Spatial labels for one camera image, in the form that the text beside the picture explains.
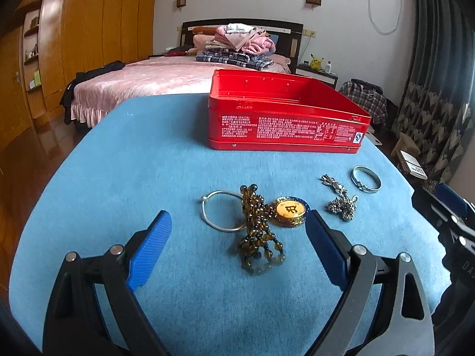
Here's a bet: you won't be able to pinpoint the pink garment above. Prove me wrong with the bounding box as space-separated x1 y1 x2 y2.
241 31 276 55

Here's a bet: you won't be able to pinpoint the wooden door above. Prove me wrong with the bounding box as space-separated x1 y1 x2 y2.
0 30 28 145

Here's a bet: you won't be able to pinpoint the amber bead bracelet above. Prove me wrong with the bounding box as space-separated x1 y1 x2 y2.
237 226 287 276

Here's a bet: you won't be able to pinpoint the pink pillow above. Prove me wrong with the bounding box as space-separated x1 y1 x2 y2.
273 54 292 74

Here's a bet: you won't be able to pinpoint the dark red garment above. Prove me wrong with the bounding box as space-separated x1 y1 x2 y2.
165 46 197 57

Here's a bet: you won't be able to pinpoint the cardboard boxes on floor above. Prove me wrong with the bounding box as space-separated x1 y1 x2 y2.
399 150 427 179

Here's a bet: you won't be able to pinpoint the pile of folded clothes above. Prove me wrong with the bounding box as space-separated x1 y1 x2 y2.
180 19 304 71

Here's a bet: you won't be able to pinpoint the bed with pink bedspread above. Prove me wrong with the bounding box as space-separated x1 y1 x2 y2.
70 57 292 128

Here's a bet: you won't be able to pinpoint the thin silver bangle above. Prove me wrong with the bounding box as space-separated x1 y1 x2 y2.
200 190 248 232

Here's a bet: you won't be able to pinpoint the wide silver bangle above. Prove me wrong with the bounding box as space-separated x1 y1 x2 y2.
351 166 381 194

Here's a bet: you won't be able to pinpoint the white bathroom scale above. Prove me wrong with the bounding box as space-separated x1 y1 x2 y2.
365 126 384 146

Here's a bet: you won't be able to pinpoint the gold pendant brown bead necklace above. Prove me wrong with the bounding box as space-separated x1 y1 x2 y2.
239 183 309 231

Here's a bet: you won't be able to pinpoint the black white nightstand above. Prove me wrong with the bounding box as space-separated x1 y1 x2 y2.
296 63 339 90

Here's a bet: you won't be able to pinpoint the red tin box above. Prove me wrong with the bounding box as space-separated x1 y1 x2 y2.
208 69 372 154

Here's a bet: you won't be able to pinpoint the black garment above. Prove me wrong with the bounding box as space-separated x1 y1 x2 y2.
61 60 127 125

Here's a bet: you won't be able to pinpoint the plaid blanket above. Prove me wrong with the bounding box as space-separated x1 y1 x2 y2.
196 48 273 71

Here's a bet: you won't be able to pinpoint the grey patterned curtain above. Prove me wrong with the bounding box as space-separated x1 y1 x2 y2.
389 0 475 193

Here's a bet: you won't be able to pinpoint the silver chain bracelet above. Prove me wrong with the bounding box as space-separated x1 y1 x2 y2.
320 174 360 223

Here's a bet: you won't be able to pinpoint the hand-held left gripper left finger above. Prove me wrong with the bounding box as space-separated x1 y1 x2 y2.
44 210 173 356

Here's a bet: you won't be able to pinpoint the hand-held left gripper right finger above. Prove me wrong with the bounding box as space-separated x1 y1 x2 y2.
305 209 436 356

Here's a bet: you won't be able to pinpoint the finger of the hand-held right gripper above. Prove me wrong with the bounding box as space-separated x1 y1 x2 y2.
411 188 475 243
435 183 475 217

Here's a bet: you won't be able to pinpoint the plaid bag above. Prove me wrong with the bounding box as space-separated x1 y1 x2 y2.
338 79 388 125

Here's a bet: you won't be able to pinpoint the beige folded blanket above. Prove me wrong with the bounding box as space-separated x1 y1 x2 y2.
193 35 218 49

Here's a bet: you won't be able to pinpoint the wooden wardrobe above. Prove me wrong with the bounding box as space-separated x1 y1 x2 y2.
0 0 159 130

